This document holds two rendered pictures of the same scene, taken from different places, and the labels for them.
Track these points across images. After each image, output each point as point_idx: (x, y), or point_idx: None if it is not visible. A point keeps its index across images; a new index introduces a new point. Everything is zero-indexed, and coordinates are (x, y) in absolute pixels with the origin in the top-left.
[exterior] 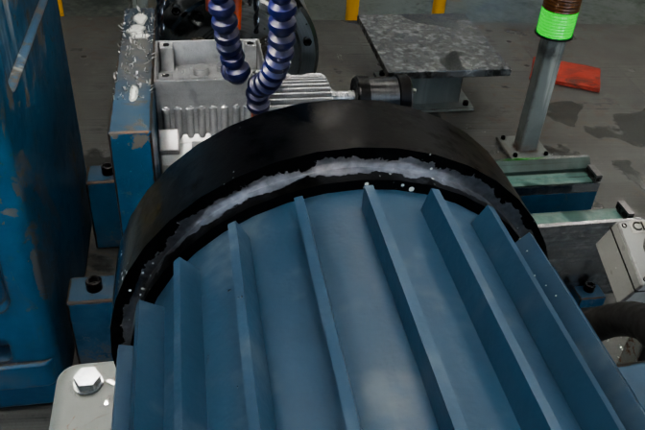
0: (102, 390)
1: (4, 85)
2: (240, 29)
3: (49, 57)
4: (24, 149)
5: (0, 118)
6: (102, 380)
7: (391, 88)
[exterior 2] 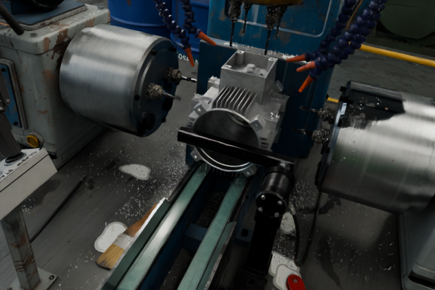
0: (97, 9)
1: (219, 9)
2: (298, 90)
3: (289, 50)
4: (223, 39)
5: (210, 13)
6: (99, 9)
7: (267, 182)
